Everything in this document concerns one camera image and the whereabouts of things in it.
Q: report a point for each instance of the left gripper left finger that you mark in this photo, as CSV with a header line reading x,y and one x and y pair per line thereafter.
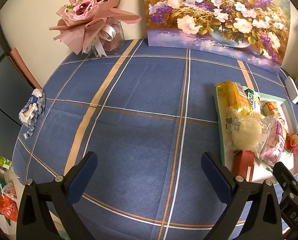
x,y
34,219

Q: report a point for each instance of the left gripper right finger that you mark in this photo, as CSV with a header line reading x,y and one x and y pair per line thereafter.
x,y
264,217

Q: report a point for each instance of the red snack packet with picture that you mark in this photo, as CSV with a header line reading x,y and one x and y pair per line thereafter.
x,y
291,142

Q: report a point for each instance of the pink snack packet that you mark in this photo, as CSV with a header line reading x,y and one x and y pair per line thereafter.
x,y
274,145

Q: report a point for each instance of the red rectangular snack bar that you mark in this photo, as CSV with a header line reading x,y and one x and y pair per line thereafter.
x,y
243,164

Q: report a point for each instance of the beige orange snack packet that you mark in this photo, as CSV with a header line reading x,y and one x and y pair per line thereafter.
x,y
270,108

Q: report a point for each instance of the clear-wrapped white round pastry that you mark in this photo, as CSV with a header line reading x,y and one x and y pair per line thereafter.
x,y
248,132

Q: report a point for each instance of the green white cracker packet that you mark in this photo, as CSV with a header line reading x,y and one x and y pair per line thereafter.
x,y
254,99

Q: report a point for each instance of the yellow cake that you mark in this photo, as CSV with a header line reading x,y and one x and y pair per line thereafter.
x,y
235,96

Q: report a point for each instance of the orange plastic bag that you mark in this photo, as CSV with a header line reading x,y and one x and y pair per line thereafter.
x,y
8,208

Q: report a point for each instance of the white teal-rimmed tray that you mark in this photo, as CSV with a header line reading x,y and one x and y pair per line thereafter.
x,y
262,171

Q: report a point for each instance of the white rectangular device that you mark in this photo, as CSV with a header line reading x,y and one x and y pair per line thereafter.
x,y
291,90

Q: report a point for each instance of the crumpled blue white wrapper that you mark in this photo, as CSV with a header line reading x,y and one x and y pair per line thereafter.
x,y
33,109

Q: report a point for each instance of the blue plaid tablecloth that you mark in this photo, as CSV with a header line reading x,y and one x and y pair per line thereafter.
x,y
149,115

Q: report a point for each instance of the floral canvas painting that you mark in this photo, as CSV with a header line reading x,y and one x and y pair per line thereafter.
x,y
253,31

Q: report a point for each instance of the pink flower bouquet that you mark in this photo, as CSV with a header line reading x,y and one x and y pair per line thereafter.
x,y
81,22

